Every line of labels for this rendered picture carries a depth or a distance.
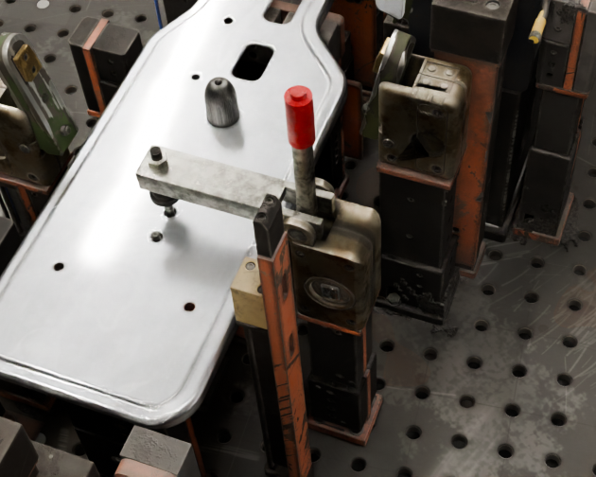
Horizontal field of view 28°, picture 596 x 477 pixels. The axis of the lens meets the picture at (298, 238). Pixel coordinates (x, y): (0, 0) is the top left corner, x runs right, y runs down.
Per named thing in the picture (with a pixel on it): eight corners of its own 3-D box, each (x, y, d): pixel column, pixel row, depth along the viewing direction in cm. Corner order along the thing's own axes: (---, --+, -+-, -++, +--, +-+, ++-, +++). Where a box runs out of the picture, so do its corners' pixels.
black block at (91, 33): (121, 169, 153) (74, 1, 129) (197, 191, 150) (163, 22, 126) (93, 217, 148) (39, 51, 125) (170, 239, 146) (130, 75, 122)
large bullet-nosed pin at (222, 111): (217, 110, 119) (209, 64, 114) (245, 117, 118) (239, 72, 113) (203, 132, 118) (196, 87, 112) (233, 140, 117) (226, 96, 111)
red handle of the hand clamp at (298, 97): (305, 194, 104) (294, 68, 91) (328, 201, 103) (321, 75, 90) (287, 231, 101) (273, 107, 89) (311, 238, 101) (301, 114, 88)
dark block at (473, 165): (430, 232, 144) (447, -34, 110) (486, 247, 142) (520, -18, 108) (418, 264, 141) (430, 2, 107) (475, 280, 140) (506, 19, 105)
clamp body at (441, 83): (383, 252, 143) (385, 27, 113) (476, 277, 140) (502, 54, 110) (358, 313, 138) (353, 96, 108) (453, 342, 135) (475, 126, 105)
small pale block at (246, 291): (275, 446, 129) (244, 255, 99) (306, 456, 128) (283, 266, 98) (263, 474, 127) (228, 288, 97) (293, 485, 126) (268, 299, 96)
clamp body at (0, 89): (45, 239, 147) (-34, 38, 119) (131, 265, 144) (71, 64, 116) (9, 298, 142) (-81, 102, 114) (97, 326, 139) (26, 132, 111)
